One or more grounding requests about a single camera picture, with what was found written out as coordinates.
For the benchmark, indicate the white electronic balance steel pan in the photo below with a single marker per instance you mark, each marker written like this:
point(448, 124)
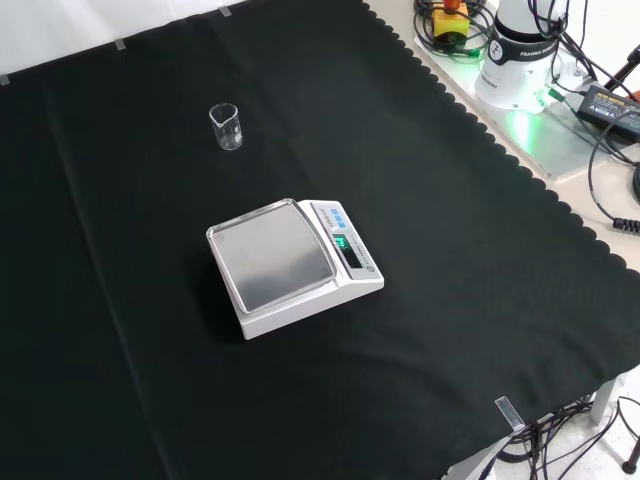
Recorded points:
point(280, 255)

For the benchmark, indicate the black cloth bench cover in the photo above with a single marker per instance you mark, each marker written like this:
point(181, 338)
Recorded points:
point(150, 300)

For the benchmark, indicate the yellow stop button box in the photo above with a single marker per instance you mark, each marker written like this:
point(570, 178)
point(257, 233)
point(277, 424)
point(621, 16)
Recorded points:
point(450, 22)

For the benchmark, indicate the black power adapter brick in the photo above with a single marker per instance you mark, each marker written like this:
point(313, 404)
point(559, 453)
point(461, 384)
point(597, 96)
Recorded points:
point(612, 107)

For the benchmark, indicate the grey bench leg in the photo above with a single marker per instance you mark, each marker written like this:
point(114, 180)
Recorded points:
point(607, 400)

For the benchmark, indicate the black tripod leg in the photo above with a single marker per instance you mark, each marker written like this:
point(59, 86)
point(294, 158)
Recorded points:
point(620, 75)

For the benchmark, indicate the pale metal base plate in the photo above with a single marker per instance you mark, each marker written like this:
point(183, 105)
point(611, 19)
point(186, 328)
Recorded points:
point(560, 145)

